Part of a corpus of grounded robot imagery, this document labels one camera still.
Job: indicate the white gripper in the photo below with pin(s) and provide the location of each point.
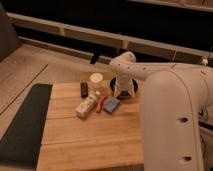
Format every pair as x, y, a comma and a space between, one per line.
124, 86

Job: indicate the dark ceramic bowl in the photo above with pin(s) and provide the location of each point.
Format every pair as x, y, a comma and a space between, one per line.
112, 86

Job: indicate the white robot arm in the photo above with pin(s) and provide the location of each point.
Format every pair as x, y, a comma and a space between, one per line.
171, 98

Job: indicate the blue sponge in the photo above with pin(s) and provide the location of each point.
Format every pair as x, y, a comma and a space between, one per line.
111, 104

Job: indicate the red orange tool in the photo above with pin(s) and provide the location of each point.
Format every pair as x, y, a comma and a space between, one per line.
100, 104

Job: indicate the clear cup with white lid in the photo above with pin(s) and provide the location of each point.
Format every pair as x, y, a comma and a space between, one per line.
96, 82

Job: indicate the black small box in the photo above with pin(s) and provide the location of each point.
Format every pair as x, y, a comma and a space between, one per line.
84, 89

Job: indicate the dark floor mat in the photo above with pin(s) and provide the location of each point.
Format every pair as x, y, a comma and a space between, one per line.
21, 142

